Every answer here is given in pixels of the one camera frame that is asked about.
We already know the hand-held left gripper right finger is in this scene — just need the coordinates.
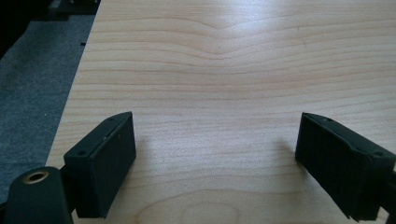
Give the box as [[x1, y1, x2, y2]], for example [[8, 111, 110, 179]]
[[294, 112, 396, 222]]

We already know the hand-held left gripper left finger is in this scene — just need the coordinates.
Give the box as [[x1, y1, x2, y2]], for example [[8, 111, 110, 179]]
[[63, 111, 137, 219]]

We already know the dark metal stand base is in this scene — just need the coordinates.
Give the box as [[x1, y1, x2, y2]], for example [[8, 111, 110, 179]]
[[29, 0, 102, 22]]

